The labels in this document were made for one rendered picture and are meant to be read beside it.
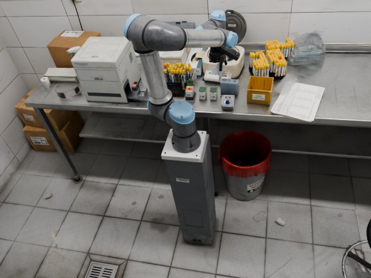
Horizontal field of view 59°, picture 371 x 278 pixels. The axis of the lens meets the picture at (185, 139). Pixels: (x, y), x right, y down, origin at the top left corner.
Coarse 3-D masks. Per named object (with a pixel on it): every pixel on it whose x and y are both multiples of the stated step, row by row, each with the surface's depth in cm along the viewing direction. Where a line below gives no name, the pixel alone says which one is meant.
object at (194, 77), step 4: (164, 72) 209; (168, 72) 209; (168, 76) 206; (176, 76) 205; (188, 76) 203; (192, 76) 203; (196, 76) 211; (168, 80) 208; (180, 80) 206; (168, 84) 210; (172, 84) 209
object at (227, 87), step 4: (228, 80) 191; (232, 80) 190; (236, 80) 190; (220, 84) 191; (224, 84) 190; (228, 84) 190; (232, 84) 189; (236, 84) 188; (220, 88) 193; (224, 88) 192; (228, 88) 192; (232, 88) 191; (236, 88) 190; (224, 92) 194; (228, 92) 194; (232, 92) 193; (236, 92) 192; (220, 96) 196; (236, 96) 194
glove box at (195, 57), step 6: (192, 48) 226; (198, 48) 225; (204, 48) 224; (192, 54) 221; (198, 54) 215; (192, 60) 220; (198, 60) 215; (192, 66) 210; (198, 66) 210; (198, 72) 211
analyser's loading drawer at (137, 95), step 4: (128, 92) 204; (132, 92) 203; (136, 92) 203; (140, 92) 202; (144, 92) 202; (148, 92) 201; (128, 96) 201; (132, 96) 200; (136, 96) 200; (140, 96) 198; (144, 96) 197; (148, 96) 198
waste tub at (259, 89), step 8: (256, 80) 192; (264, 80) 190; (272, 80) 189; (248, 88) 188; (256, 88) 196; (264, 88) 194; (272, 88) 193; (248, 96) 186; (256, 96) 184; (264, 96) 182; (264, 104) 187
